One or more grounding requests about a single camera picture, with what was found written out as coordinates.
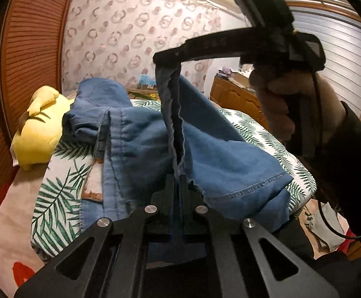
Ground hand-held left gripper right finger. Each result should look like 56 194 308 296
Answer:
179 175 339 298

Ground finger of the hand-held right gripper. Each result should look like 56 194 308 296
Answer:
153 26 255 66

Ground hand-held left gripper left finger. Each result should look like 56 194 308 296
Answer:
14 175 176 298

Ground blue denim pants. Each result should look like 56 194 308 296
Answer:
62 59 294 266

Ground person's right forearm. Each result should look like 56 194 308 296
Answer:
315 101 361 239

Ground person's right hand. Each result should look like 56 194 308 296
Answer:
249 68 346 145

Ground wooden dresser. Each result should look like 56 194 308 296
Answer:
210 73 269 125

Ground white window blinds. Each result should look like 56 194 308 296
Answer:
284 4 361 121

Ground leaf print bed sheet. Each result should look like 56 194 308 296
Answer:
31 98 317 258

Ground grey cloth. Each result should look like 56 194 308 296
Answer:
304 202 345 252

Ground yellow plush toy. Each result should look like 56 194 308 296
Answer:
10 85 75 171

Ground floral blanket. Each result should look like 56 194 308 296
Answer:
0 87 162 291

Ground person's black clothed body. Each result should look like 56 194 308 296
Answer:
273 222 361 298

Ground wooden wardrobe door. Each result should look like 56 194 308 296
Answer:
0 0 82 286

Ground ring pattern curtain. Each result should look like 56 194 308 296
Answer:
61 0 223 92

